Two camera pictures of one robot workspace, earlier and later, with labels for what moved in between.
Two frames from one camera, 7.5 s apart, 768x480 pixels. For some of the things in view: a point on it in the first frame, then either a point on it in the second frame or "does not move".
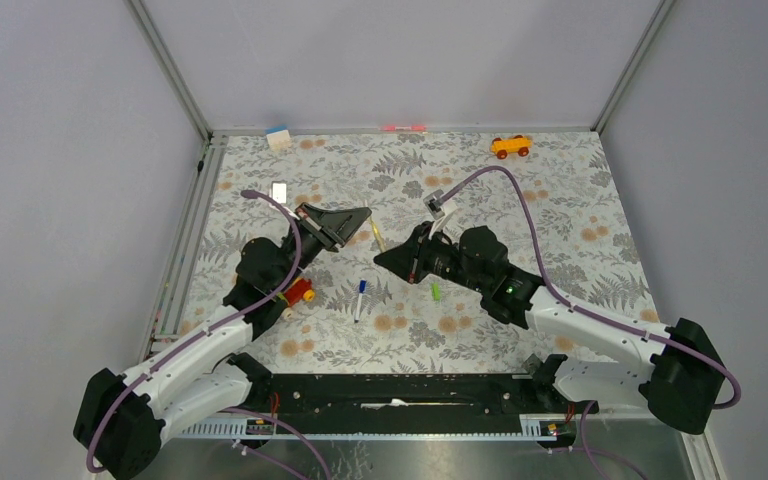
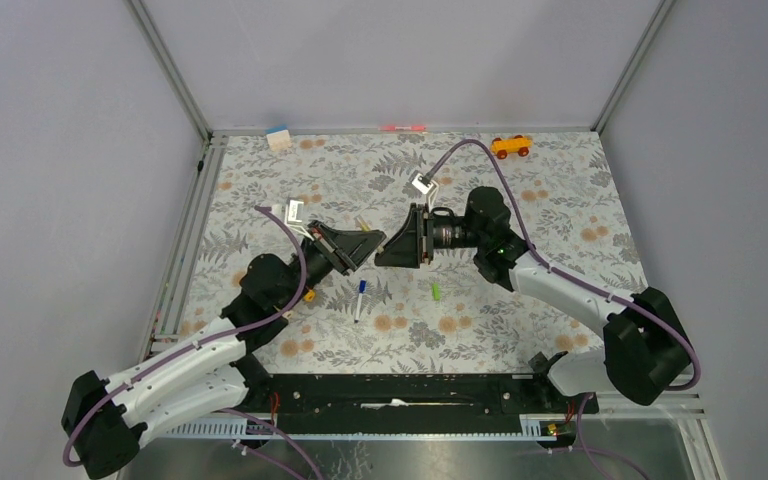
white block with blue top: x=278 y=138 does not move
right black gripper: x=400 y=260 → x=413 y=243
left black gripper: x=335 y=227 → x=345 y=250
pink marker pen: x=412 y=128 does not move
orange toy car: x=518 y=144 does not move
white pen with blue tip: x=358 y=308 does not move
